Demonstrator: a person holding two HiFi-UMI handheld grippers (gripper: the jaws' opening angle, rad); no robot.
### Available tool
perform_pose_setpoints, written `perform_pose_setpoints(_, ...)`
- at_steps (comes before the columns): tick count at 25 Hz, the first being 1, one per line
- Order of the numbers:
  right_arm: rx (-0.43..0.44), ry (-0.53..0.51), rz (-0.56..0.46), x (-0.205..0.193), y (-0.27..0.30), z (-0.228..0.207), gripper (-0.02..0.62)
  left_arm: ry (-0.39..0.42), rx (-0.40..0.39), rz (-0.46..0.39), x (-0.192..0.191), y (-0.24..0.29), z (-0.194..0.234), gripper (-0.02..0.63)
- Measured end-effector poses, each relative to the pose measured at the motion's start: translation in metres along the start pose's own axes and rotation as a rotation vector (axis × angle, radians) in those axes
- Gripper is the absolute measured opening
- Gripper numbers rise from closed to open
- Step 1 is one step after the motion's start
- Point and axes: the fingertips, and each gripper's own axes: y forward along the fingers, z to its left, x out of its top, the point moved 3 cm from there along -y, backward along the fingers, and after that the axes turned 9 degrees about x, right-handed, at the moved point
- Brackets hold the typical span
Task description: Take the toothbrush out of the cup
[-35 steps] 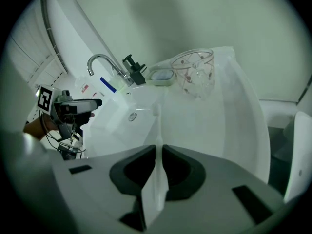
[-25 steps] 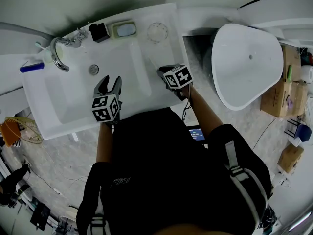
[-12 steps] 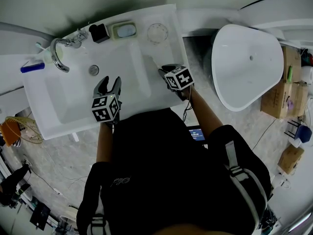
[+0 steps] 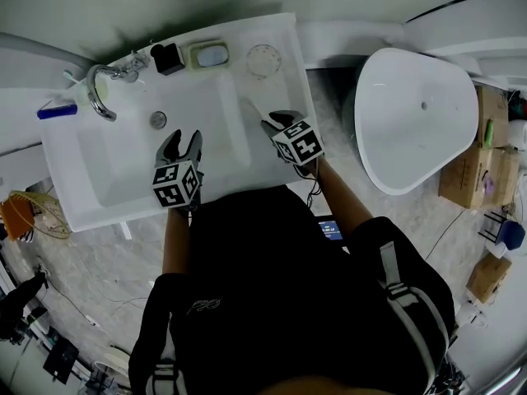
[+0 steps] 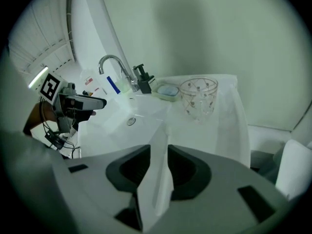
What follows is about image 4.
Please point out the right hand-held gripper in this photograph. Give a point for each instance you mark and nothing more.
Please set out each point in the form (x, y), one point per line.
(298, 144)

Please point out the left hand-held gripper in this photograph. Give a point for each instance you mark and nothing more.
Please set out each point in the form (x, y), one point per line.
(177, 185)

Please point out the clear patterned glass cup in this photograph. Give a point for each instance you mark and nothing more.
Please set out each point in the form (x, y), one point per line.
(263, 61)

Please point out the teal toothbrush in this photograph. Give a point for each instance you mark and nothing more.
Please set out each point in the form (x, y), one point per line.
(68, 74)

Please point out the person's left forearm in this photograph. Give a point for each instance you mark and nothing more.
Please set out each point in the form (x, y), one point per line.
(176, 245)

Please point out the person's right forearm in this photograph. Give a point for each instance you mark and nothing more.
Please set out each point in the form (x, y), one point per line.
(341, 196)

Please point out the metal sink drain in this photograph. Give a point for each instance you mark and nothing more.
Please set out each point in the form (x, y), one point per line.
(158, 119)

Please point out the white sink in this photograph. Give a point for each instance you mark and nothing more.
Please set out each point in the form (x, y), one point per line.
(123, 171)

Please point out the green soap dish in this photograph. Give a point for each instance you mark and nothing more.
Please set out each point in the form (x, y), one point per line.
(191, 62)

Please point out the black soap dispenser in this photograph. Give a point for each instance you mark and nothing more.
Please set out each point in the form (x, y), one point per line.
(169, 58)

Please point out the pale blue soap bar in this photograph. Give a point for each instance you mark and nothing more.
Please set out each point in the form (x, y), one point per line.
(212, 56)

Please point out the chrome faucet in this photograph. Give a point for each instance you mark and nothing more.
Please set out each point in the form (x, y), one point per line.
(94, 97)

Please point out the black phone with lit screen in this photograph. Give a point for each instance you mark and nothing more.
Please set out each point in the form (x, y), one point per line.
(330, 230)

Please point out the blue bottle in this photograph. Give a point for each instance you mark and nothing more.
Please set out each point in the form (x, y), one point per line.
(57, 111)

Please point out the black shirt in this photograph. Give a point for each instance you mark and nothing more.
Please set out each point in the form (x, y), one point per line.
(280, 294)

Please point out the orange seat cushion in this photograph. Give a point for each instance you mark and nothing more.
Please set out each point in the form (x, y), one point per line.
(14, 220)

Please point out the white power adapter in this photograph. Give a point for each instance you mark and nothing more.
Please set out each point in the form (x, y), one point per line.
(91, 319)

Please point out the wide cardboard box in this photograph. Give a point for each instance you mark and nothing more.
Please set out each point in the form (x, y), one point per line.
(465, 179)

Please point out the green tool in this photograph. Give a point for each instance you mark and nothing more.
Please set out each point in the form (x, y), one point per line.
(489, 133)

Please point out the white curved fixture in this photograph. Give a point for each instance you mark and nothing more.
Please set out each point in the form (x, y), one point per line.
(473, 35)

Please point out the white round disc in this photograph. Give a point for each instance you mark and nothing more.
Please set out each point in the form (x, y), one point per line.
(118, 358)

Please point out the tall cardboard box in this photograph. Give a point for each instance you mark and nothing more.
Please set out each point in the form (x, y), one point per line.
(494, 105)

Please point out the white paper roll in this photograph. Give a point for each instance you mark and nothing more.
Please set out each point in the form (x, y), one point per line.
(519, 136)

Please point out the black square device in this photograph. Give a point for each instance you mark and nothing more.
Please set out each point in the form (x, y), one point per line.
(61, 360)

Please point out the blue plastic container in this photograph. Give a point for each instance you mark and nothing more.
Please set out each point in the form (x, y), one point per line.
(511, 235)

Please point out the small cardboard box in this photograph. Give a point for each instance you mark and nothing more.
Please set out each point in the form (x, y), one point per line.
(489, 278)

